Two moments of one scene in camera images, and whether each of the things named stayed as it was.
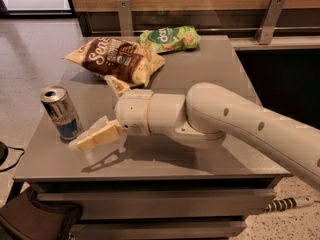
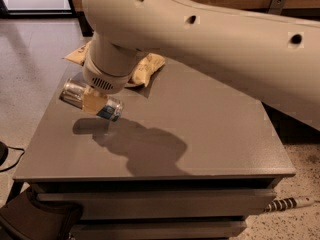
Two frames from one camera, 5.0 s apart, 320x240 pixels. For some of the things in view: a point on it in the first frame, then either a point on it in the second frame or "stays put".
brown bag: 24,218 stays put
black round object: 4,152 stays put
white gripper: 132,111 -> 104,81
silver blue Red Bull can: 56,100 -> 72,91
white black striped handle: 289,203 stays put
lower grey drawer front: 156,229 stays put
